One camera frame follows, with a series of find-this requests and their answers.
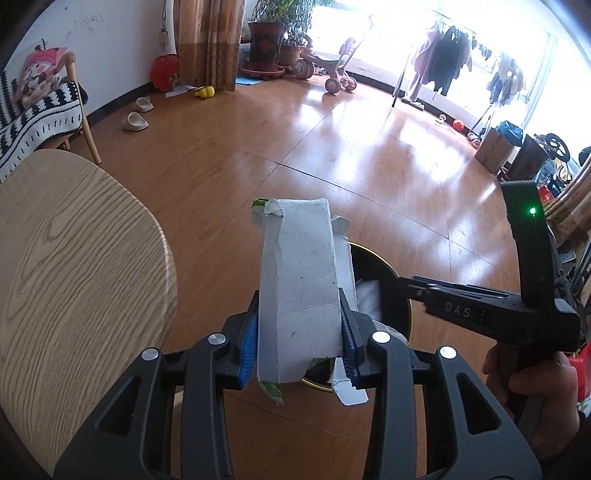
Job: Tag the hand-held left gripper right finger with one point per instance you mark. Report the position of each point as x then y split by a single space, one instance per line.
349 339

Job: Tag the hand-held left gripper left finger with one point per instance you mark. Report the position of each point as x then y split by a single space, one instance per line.
249 344

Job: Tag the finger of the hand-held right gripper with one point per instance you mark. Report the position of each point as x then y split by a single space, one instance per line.
414 290
443 283

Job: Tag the black trash bin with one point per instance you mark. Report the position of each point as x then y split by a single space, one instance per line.
392 304

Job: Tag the torn white carton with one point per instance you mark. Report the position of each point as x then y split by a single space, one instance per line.
300 286

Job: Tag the person's right hand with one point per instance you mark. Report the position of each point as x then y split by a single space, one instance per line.
554 397

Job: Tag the white paper in bin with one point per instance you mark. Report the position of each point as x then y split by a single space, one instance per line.
369 300

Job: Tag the black toy ride-on car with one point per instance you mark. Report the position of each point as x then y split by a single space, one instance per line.
554 157

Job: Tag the cardboard box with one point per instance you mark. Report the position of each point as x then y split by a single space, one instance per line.
494 150

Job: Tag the red plastic container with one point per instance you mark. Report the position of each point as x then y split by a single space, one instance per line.
582 369

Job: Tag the blue bag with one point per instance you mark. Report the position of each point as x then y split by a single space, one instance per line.
510 133

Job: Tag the kick scooter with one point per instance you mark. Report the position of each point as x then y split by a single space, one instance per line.
480 129

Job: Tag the red ball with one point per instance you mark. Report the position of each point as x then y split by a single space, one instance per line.
458 124

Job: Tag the clothes rack with clothes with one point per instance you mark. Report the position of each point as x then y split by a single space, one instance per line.
443 55

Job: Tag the pink tricycle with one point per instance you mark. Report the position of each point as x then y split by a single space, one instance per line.
339 69

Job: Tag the beige slipper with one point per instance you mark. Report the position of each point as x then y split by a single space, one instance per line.
135 122
143 104

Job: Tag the yellow toy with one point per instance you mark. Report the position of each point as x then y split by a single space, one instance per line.
205 92

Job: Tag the white papers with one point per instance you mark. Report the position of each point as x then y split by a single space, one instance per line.
180 91

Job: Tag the wicker plant pot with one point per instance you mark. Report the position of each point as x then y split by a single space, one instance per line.
289 55

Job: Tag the wooden sofa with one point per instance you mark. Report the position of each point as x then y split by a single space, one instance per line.
85 124

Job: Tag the red bag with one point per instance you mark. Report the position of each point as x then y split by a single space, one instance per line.
164 74

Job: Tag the dark red plant pot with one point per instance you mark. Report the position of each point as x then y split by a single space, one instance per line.
266 46

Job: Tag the brown curtain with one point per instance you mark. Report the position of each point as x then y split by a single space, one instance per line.
210 41

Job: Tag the green potted plant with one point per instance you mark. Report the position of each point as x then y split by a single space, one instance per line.
281 14

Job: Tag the black and white striped blanket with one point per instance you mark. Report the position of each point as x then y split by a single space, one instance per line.
32 124

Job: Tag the pink cartoon pillow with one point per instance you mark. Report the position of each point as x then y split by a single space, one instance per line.
39 76

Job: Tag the wall hanging ornament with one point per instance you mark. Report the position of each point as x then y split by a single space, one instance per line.
163 38

